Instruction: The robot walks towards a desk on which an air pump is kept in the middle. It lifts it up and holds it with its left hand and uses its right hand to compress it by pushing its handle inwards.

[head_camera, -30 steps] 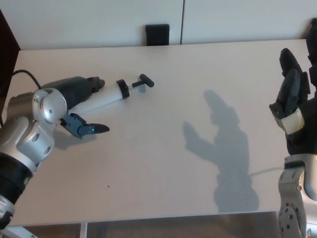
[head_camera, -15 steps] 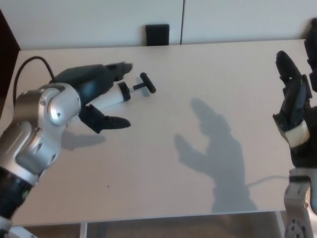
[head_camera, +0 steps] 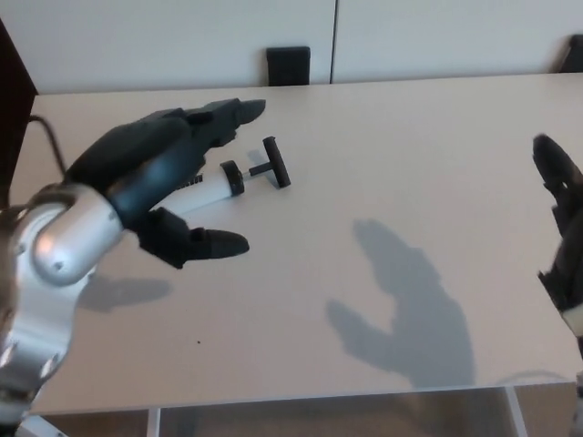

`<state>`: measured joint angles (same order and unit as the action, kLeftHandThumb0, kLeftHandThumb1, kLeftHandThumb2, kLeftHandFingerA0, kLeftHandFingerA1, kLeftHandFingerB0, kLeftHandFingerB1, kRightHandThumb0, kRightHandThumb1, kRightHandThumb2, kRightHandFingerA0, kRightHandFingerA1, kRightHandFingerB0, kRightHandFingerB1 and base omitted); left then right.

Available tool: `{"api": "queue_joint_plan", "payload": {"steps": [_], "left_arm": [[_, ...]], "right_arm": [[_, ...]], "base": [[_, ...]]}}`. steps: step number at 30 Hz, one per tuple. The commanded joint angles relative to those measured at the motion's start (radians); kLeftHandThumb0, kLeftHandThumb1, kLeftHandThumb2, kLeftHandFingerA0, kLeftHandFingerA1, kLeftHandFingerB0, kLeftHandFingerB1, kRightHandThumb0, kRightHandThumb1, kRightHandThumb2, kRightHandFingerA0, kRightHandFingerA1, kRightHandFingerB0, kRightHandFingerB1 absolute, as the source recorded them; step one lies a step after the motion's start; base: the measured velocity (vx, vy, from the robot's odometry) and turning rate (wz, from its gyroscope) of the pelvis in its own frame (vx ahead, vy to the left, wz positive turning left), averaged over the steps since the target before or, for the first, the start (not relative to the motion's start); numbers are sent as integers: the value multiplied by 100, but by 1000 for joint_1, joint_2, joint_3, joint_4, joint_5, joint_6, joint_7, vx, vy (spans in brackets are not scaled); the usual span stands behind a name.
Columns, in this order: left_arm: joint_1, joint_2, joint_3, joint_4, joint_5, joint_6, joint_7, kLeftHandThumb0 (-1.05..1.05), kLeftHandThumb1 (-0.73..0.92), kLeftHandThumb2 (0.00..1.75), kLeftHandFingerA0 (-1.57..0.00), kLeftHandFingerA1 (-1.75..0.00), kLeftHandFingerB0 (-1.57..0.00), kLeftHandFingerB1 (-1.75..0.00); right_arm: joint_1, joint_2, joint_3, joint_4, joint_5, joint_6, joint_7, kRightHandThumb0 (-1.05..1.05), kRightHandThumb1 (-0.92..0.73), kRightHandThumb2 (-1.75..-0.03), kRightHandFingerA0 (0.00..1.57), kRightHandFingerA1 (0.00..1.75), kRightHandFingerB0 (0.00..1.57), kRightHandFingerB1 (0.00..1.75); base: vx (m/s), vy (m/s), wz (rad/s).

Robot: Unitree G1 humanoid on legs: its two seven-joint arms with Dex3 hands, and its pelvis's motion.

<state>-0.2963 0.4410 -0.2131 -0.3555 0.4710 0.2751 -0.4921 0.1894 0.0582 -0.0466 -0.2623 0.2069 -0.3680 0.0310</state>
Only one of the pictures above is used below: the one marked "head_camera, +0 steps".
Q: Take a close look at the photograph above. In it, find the white metal frame bar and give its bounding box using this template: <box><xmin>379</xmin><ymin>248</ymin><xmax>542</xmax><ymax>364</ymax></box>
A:
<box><xmin>17</xmin><ymin>413</ymin><xmax>60</xmax><ymax>437</ymax></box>

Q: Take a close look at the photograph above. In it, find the black bracket, left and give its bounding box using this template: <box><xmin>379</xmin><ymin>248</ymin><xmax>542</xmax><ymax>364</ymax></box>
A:
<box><xmin>266</xmin><ymin>46</ymin><xmax>312</xmax><ymax>86</ymax></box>

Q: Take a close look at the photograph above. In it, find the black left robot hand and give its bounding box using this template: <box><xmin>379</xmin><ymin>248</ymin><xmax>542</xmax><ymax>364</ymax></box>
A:
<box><xmin>66</xmin><ymin>97</ymin><xmax>268</xmax><ymax>270</ymax></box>

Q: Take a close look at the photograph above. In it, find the dark brown side panel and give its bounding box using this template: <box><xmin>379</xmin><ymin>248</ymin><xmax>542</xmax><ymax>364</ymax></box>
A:
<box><xmin>0</xmin><ymin>17</ymin><xmax>37</xmax><ymax>210</ymax></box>

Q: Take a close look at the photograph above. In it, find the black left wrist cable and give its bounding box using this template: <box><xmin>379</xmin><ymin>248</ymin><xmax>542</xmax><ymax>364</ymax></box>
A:
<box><xmin>27</xmin><ymin>116</ymin><xmax>68</xmax><ymax>177</ymax></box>

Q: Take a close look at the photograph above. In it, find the white air pump black handle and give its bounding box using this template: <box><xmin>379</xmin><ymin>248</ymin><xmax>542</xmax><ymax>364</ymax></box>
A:
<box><xmin>170</xmin><ymin>135</ymin><xmax>292</xmax><ymax>219</ymax></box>

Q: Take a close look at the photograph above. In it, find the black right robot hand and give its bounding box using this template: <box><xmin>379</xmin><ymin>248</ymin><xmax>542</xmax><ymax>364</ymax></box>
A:
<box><xmin>531</xmin><ymin>134</ymin><xmax>583</xmax><ymax>338</ymax></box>

